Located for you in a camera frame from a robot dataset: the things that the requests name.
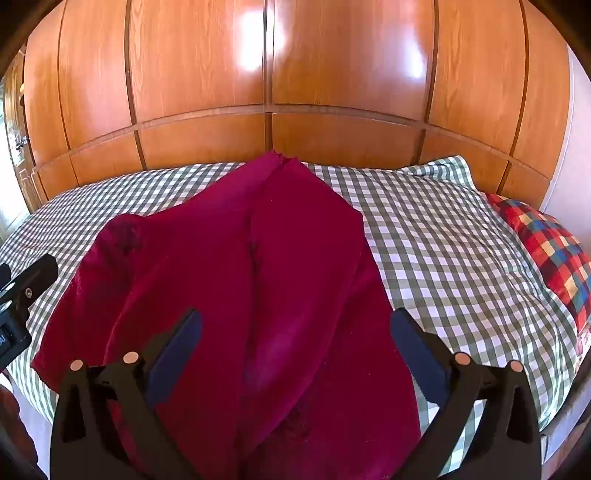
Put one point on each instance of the colourful striped cloth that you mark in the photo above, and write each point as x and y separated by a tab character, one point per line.
549	249

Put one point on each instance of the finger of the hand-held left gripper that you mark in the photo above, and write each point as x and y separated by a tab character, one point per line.
32	277

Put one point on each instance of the wooden wardrobe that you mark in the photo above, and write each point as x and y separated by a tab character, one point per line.
323	69

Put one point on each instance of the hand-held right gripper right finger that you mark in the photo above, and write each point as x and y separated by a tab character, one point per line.
418	355

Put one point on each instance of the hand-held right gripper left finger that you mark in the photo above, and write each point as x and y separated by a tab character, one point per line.
178	355

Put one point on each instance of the wooden bed frame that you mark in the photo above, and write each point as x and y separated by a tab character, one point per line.
561	424

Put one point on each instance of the dark red garment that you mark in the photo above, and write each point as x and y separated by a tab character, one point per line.
277	254

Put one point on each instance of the wooden door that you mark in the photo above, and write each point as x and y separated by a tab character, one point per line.
16	152

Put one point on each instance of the green checked bed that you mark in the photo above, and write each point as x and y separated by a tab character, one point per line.
438	240

